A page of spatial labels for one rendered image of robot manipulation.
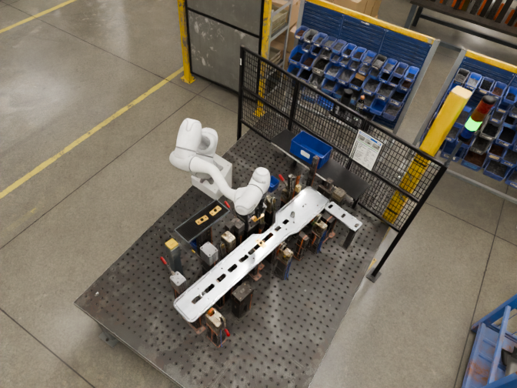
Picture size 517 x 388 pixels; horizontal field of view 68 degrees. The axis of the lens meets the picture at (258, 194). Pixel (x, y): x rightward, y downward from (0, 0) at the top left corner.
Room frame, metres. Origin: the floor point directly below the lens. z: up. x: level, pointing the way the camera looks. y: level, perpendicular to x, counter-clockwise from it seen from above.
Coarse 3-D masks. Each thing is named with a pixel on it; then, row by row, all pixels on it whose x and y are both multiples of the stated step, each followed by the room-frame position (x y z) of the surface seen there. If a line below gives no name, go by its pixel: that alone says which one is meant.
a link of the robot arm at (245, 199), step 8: (192, 160) 1.60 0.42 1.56; (200, 160) 1.60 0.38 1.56; (192, 168) 1.56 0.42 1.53; (200, 168) 1.55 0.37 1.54; (208, 168) 1.54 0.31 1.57; (216, 168) 1.54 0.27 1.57; (216, 176) 1.46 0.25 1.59; (216, 184) 1.42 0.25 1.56; (224, 184) 1.40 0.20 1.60; (224, 192) 1.34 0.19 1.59; (232, 192) 1.33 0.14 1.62; (240, 192) 1.30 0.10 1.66; (248, 192) 1.30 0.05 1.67; (256, 192) 1.31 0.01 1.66; (232, 200) 1.30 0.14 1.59; (240, 200) 1.25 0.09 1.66; (248, 200) 1.25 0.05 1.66; (256, 200) 1.28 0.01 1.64; (240, 208) 1.21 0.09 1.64; (248, 208) 1.22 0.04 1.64
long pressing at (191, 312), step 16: (304, 192) 1.91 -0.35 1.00; (288, 208) 1.74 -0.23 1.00; (304, 208) 1.76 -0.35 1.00; (320, 208) 1.77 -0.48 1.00; (288, 224) 1.59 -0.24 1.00; (304, 224) 1.61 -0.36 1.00; (272, 240) 1.44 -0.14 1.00; (240, 256) 1.28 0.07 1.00; (256, 256) 1.30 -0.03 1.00; (208, 272) 1.14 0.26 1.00; (224, 272) 1.16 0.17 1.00; (240, 272) 1.17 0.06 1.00; (192, 288) 1.02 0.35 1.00; (224, 288) 1.05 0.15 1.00; (176, 304) 0.91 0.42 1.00; (192, 304) 0.92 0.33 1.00; (208, 304) 0.93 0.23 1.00; (192, 320) 0.82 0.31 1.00
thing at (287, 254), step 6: (282, 252) 1.33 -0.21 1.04; (288, 252) 1.34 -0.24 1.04; (282, 258) 1.33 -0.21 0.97; (288, 258) 1.30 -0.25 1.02; (282, 264) 1.32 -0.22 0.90; (288, 264) 1.30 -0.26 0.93; (276, 270) 1.34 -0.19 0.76; (282, 270) 1.31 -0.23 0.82; (276, 276) 1.32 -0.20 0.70; (282, 276) 1.30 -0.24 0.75; (288, 276) 1.33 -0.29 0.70
